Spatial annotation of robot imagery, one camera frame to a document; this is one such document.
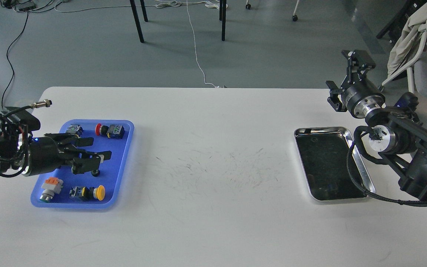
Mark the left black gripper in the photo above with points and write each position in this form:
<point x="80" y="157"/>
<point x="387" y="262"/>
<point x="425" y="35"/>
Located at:
<point x="48" y="153"/>

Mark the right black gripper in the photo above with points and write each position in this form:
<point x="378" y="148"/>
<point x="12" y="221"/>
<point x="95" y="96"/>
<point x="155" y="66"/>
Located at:
<point x="359" y="97"/>

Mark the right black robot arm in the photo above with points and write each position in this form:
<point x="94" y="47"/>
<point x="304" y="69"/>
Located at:
<point x="393" y="134"/>

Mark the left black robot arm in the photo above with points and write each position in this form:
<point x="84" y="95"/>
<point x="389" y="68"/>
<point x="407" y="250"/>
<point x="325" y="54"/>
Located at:
<point x="14" y="153"/>

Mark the blue plastic tray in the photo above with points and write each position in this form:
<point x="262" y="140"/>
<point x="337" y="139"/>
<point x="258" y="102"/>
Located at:
<point x="111" y="171"/>

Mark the silver metal tray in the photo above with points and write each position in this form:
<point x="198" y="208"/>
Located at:
<point x="330" y="173"/>

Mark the orange grey push button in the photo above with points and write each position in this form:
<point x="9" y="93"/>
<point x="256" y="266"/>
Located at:
<point x="51" y="187"/>

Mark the beige jacket on chair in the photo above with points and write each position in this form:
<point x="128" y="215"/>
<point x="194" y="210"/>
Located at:
<point x="410" y="35"/>

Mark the black table leg right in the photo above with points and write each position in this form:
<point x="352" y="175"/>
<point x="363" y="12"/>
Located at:
<point x="222" y="17"/>

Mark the black table leg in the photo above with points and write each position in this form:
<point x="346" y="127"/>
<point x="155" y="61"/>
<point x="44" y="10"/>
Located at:
<point x="222" y="17"/>
<point x="137" y="19"/>

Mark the black table leg left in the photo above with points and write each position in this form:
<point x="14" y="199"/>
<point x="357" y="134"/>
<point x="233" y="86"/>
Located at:
<point x="137" y="19"/>

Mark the green push button switch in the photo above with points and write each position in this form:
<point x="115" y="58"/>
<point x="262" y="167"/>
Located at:
<point x="75" y="129"/>

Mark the red push button switch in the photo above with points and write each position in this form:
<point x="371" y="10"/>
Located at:
<point x="113" y="131"/>

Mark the yellow push button switch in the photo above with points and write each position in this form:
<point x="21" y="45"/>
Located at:
<point x="87" y="193"/>

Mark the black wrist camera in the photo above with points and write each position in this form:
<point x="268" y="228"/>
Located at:
<point x="13" y="117"/>

